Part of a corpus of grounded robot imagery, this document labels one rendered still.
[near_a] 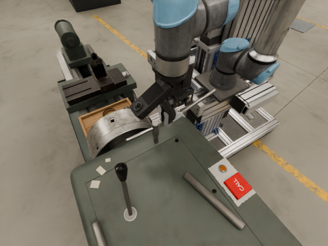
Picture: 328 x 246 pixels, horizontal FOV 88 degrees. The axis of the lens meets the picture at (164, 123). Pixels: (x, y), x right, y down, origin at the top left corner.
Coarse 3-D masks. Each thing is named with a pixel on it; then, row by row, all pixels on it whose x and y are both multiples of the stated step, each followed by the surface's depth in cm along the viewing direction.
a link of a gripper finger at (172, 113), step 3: (171, 108) 44; (168, 111) 45; (171, 111) 44; (174, 111) 45; (168, 114) 46; (171, 114) 45; (174, 114) 46; (168, 117) 47; (171, 117) 46; (174, 117) 46; (168, 120) 48; (171, 120) 47; (168, 123) 50
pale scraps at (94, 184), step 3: (105, 159) 57; (108, 159) 57; (99, 168) 55; (102, 168) 55; (99, 171) 55; (102, 171) 55; (105, 171) 55; (102, 174) 54; (93, 183) 53; (96, 183) 53; (99, 183) 53; (90, 186) 52; (93, 186) 52; (96, 186) 52
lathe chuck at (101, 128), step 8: (112, 112) 72; (120, 112) 72; (128, 112) 74; (104, 120) 70; (120, 120) 69; (128, 120) 70; (136, 120) 72; (144, 120) 76; (96, 128) 70; (104, 128) 68; (112, 128) 67; (88, 136) 72; (96, 136) 69; (88, 144) 73; (96, 144) 68
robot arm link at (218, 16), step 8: (208, 0) 30; (216, 0) 31; (224, 0) 32; (232, 0) 33; (208, 8) 30; (216, 8) 31; (224, 8) 32; (232, 8) 34; (208, 16) 31; (216, 16) 32; (224, 16) 33; (232, 16) 35; (208, 24) 32; (216, 24) 34; (224, 24) 37
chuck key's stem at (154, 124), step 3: (153, 123) 52; (156, 123) 52; (153, 126) 52; (156, 126) 52; (156, 129) 53; (153, 132) 55; (156, 132) 54; (153, 135) 56; (156, 135) 56; (153, 138) 59; (156, 138) 58; (153, 141) 61; (156, 141) 60
